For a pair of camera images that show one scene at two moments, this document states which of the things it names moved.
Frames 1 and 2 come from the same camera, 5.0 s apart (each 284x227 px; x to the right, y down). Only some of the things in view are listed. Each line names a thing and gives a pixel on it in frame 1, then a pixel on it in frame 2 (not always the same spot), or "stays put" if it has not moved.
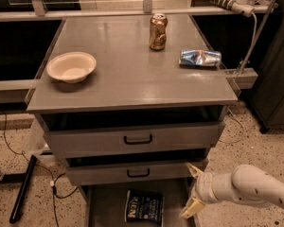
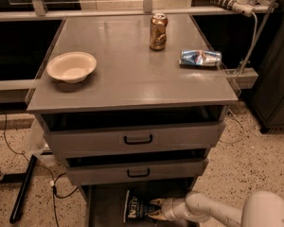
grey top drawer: (128, 130) stays put
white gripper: (203, 186) to (170, 208)
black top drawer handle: (138, 143) stays put
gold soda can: (158, 31) stays put
